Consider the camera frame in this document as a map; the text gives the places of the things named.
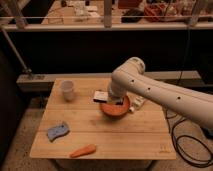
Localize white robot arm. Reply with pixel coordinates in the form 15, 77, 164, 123
108, 57, 213, 130

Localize orange carrot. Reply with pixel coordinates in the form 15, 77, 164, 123
70, 144, 96, 158

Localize diagonal metal strut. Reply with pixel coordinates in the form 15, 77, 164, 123
1, 26, 32, 77

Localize orange bowl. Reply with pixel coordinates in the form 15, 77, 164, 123
100, 96, 130, 117

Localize black floor cable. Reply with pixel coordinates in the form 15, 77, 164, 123
164, 108, 213, 169

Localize white ceramic cup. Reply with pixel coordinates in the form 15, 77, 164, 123
60, 80, 74, 101

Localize wooden table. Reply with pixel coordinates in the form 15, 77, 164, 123
30, 78, 176, 160

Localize metal frame rail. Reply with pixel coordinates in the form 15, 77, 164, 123
0, 22, 213, 33

